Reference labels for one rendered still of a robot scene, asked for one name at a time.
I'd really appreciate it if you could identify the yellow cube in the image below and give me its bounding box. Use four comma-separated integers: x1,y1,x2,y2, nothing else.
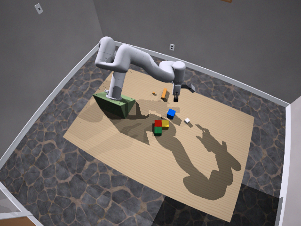
162,120,169,129

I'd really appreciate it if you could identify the blue cube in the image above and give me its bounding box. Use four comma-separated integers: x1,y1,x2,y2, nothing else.
166,109,176,119

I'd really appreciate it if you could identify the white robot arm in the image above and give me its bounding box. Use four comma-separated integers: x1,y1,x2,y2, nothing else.
95,37,195,101

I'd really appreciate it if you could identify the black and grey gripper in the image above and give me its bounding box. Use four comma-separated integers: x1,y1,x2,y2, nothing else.
172,82,182,102

